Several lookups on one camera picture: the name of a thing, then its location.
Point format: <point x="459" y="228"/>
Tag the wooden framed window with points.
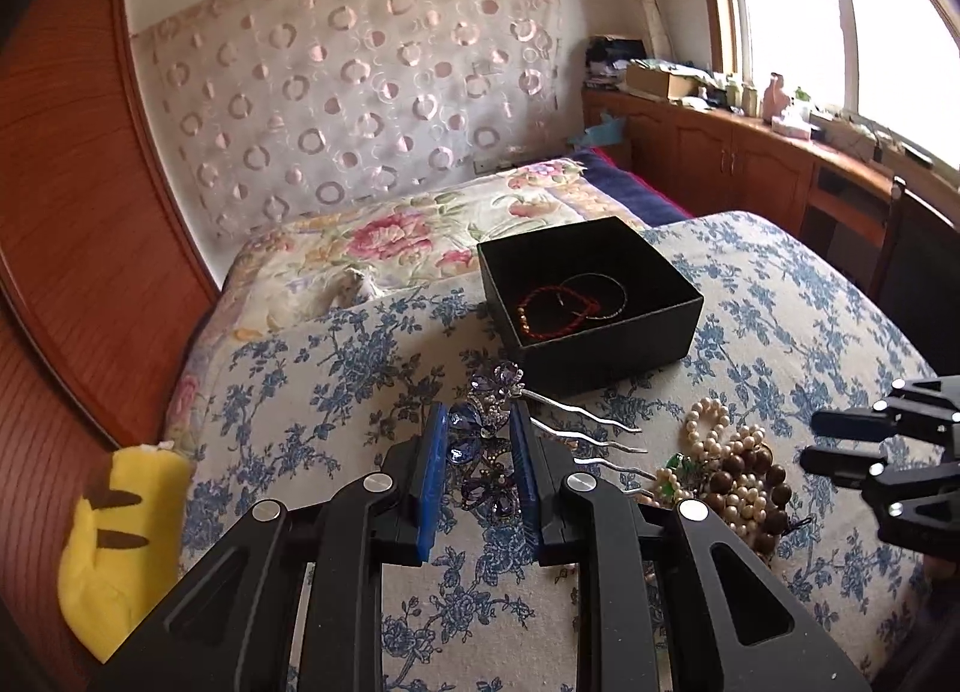
<point x="825" y="2"/>

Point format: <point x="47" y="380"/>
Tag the blue floral bed sheet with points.
<point x="787" y="302"/>

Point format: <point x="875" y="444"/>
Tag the green bead ornament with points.
<point x="679" y="471"/>

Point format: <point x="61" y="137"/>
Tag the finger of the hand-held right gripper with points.
<point x="907" y="504"/>
<point x="855" y="424"/>

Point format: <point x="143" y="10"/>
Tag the thin dark bangle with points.
<point x="621" y="298"/>

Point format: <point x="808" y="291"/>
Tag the purple flower silver hairpin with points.
<point x="499" y="381"/>

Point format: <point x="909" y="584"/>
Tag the navy blanket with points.
<point x="630" y="190"/>

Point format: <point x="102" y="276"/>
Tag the circle patterned wall cloth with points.
<point x="337" y="100"/>

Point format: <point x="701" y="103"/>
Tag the small bottle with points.
<point x="750" y="98"/>
<point x="733" y="94"/>

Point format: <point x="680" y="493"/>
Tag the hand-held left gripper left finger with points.
<point x="433" y="482"/>

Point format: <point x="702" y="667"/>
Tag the dark pile of clothes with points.
<point x="611" y="59"/>

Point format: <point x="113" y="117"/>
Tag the yellow plush toy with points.
<point x="135" y="512"/>

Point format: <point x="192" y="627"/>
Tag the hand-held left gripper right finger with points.
<point x="523" y="482"/>

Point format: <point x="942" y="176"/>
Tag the blue crystal butterfly hairpin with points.
<point x="480" y="437"/>

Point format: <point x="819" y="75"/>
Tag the tissue box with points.
<point x="791" y="126"/>

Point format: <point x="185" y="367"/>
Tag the wooden cabinet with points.
<point x="720" y="152"/>

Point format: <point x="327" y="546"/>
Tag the cardboard box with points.
<point x="660" y="81"/>

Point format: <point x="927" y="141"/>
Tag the blue plastic bag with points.
<point x="600" y="131"/>

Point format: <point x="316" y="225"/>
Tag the pink figurine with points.
<point x="776" y="98"/>

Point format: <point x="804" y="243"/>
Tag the black jewelry box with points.
<point x="622" y="355"/>

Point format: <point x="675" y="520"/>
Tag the dark wooden chair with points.
<point x="922" y="250"/>

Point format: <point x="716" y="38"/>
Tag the cream floral blanket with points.
<point x="390" y="235"/>

